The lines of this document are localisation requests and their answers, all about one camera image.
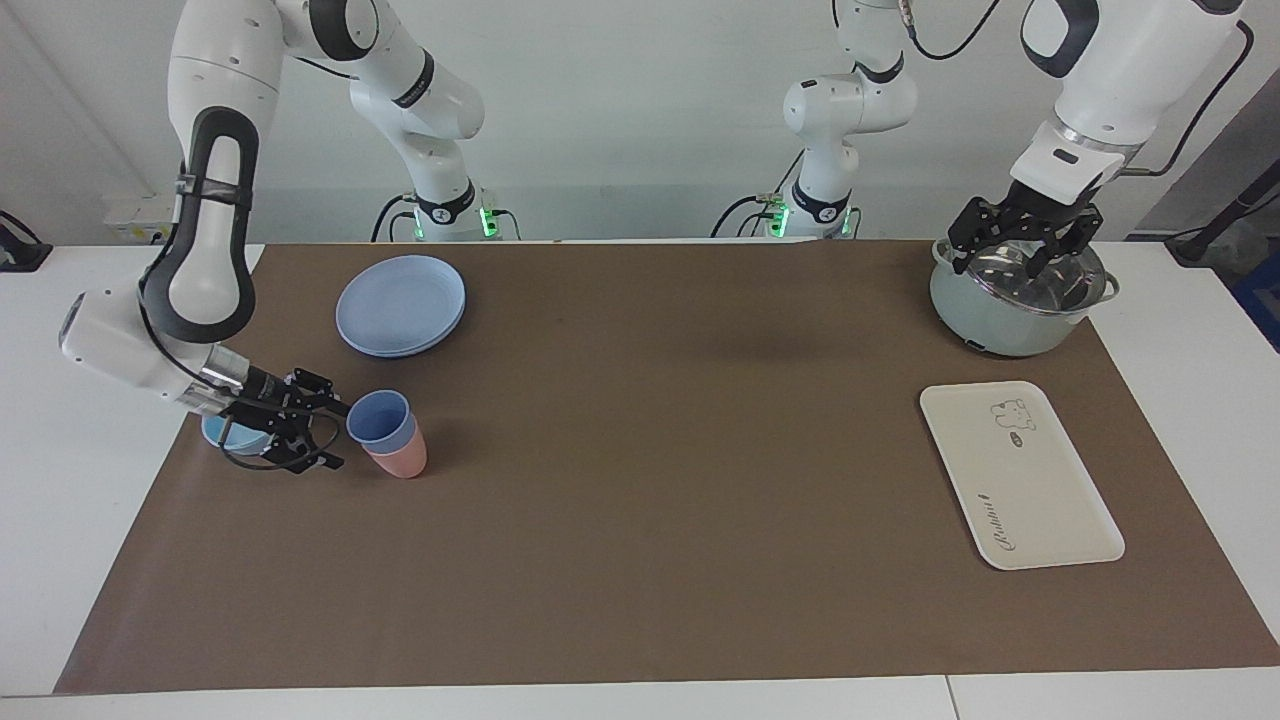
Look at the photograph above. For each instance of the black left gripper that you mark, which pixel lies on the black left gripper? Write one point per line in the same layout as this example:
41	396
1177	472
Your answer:
1030	225

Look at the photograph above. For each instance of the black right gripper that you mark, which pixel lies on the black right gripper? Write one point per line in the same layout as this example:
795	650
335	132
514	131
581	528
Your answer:
272	405

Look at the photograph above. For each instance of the blue plastic cup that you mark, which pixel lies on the blue plastic cup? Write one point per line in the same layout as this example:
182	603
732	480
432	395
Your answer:
385	420

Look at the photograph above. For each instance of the pink plastic cup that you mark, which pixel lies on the pink plastic cup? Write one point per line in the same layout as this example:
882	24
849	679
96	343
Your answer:
400	462

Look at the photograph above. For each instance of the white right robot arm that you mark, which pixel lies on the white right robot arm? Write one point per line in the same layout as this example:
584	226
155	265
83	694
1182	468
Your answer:
210	200

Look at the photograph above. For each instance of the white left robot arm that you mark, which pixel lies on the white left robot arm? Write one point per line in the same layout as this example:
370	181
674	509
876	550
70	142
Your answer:
1110	80

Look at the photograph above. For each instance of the cream rabbit print tray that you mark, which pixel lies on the cream rabbit print tray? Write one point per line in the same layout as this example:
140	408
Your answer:
1020	480

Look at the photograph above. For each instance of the mint green electric pot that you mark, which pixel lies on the mint green electric pot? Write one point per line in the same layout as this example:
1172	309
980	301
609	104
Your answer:
1000	325

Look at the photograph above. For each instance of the glass pot lid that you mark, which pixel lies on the glass pot lid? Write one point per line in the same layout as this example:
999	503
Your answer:
1070	285

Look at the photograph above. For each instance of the light blue small bowl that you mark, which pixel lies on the light blue small bowl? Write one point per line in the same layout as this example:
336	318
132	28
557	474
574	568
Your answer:
235	438

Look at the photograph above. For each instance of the pale blue round plate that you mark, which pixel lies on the pale blue round plate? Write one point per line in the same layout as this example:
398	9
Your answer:
400	305

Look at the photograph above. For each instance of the black stand pole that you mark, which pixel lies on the black stand pole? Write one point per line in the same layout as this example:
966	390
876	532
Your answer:
1225	215

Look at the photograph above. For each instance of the blue crate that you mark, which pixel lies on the blue crate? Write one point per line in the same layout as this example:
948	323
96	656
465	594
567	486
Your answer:
1262	300

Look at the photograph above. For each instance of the brown paper table mat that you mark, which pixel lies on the brown paper table mat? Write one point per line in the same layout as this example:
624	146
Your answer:
640	500

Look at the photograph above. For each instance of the black clamp at table edge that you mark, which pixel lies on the black clamp at table edge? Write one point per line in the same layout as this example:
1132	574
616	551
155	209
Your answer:
20	245

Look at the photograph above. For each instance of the white wall power socket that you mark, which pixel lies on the white wall power socket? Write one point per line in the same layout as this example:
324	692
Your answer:
150	220

